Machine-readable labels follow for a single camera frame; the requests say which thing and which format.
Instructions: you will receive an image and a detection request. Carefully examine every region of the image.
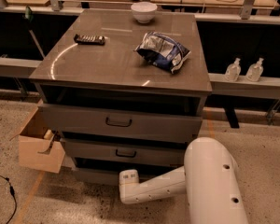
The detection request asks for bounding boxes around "grey metal rail shelf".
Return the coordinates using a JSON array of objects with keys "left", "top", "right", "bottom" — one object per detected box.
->
[{"left": 0, "top": 58, "right": 280, "bottom": 100}]

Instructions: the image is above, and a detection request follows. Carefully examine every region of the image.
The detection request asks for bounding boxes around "grey bottom drawer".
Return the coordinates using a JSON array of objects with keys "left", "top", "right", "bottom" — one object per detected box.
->
[{"left": 72, "top": 158, "right": 176, "bottom": 186}]

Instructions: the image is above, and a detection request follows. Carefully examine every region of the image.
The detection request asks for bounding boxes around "black remote control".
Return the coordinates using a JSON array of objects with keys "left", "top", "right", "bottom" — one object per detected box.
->
[{"left": 74, "top": 35, "right": 105, "bottom": 46}]

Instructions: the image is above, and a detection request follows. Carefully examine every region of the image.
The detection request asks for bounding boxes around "grey drawer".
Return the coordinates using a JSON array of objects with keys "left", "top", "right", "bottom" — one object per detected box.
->
[
  {"left": 62, "top": 138, "right": 187, "bottom": 167},
  {"left": 72, "top": 158, "right": 176, "bottom": 186},
  {"left": 39, "top": 104, "right": 202, "bottom": 143}
]

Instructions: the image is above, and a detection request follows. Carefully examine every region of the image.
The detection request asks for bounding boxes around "grey top drawer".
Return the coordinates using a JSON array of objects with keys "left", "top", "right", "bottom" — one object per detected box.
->
[{"left": 39, "top": 104, "right": 202, "bottom": 143}]

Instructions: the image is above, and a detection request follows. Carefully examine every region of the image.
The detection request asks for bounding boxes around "black floor cable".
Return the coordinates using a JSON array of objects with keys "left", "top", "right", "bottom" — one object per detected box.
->
[{"left": 0, "top": 174, "right": 18, "bottom": 224}]

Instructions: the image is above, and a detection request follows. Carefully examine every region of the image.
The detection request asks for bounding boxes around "right clear pump bottle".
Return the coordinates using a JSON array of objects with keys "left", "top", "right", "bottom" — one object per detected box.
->
[{"left": 245, "top": 58, "right": 263, "bottom": 82}]

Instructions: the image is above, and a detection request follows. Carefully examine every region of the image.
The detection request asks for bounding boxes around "clear pump bottle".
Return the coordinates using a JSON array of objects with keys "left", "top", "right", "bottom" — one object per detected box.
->
[
  {"left": 245, "top": 58, "right": 263, "bottom": 82},
  {"left": 225, "top": 58, "right": 241, "bottom": 81}
]

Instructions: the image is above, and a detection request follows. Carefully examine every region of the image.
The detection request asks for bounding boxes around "black white snack bag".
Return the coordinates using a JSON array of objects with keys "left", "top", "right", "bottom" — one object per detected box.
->
[{"left": 135, "top": 32, "right": 190, "bottom": 74}]

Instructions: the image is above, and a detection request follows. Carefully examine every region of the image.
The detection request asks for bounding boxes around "white ceramic bowl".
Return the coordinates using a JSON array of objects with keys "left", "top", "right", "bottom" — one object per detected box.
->
[{"left": 131, "top": 2, "right": 158, "bottom": 23}]

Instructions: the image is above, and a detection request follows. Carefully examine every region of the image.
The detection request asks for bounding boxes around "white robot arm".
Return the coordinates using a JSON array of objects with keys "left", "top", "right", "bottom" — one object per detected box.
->
[{"left": 119, "top": 137, "right": 248, "bottom": 224}]

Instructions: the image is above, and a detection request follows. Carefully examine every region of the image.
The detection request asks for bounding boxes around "cardboard box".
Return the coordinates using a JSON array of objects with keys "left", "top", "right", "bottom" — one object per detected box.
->
[{"left": 14, "top": 101, "right": 65, "bottom": 174}]

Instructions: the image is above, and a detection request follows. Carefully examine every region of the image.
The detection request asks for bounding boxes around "grey drawer cabinet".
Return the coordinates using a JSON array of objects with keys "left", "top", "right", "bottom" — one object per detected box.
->
[{"left": 29, "top": 8, "right": 213, "bottom": 185}]

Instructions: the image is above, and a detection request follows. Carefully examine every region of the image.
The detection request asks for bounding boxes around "left clear pump bottle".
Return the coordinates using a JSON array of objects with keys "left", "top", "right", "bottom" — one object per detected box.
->
[{"left": 225, "top": 58, "right": 241, "bottom": 81}]

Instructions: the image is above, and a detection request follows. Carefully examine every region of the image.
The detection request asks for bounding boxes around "grey middle drawer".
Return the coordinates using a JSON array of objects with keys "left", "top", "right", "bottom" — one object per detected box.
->
[{"left": 62, "top": 138, "right": 187, "bottom": 167}]

